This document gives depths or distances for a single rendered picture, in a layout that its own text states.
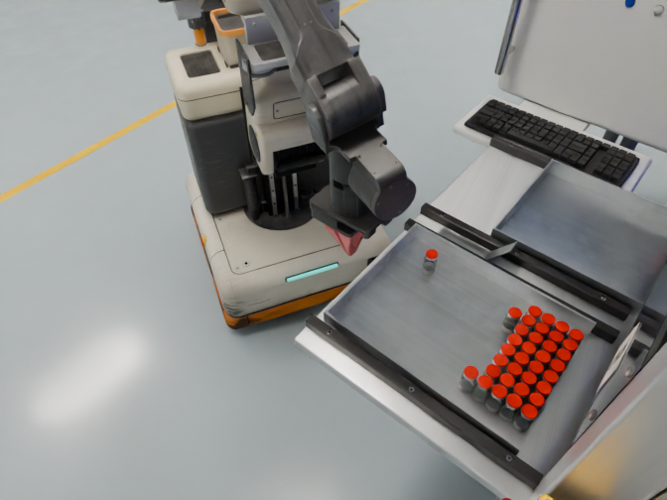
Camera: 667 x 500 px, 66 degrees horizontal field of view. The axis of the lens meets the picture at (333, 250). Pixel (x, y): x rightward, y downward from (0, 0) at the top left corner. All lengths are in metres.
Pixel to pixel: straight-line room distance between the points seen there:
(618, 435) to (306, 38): 0.48
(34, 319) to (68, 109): 1.40
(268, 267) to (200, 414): 0.52
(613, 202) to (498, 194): 0.23
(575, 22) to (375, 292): 0.86
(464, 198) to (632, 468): 0.67
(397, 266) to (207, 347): 1.10
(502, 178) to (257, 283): 0.89
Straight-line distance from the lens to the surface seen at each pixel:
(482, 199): 1.10
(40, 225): 2.56
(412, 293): 0.90
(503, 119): 1.43
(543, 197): 1.14
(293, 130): 1.38
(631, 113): 1.50
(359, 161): 0.58
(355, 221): 0.68
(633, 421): 0.50
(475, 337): 0.87
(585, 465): 0.59
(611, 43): 1.45
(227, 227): 1.87
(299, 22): 0.61
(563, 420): 0.85
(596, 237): 1.09
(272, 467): 1.70
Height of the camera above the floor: 1.60
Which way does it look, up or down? 48 degrees down
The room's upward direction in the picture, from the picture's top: straight up
